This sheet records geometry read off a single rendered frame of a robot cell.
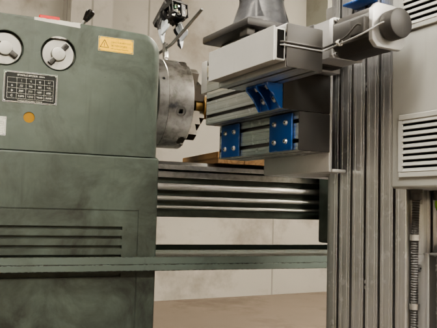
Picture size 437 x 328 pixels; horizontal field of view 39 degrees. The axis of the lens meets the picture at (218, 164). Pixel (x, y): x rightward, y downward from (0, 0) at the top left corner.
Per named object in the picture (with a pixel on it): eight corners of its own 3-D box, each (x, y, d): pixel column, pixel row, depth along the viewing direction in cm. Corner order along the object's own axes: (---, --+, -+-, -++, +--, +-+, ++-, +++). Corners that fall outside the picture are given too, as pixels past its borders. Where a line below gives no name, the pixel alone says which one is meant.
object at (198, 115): (170, 116, 223) (174, 143, 217) (174, 107, 219) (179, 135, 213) (199, 118, 227) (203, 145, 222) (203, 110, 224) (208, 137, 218)
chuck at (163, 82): (160, 129, 201) (157, 41, 210) (135, 157, 229) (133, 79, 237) (171, 130, 202) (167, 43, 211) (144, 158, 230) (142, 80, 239)
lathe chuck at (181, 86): (171, 130, 202) (167, 43, 211) (144, 158, 230) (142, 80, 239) (197, 132, 206) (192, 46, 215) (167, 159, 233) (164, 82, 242)
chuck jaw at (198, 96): (175, 99, 219) (181, 68, 214) (171, 94, 224) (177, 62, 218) (203, 102, 224) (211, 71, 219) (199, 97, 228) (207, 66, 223)
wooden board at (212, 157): (217, 163, 209) (218, 151, 209) (182, 168, 242) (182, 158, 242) (295, 167, 221) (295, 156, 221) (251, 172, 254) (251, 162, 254)
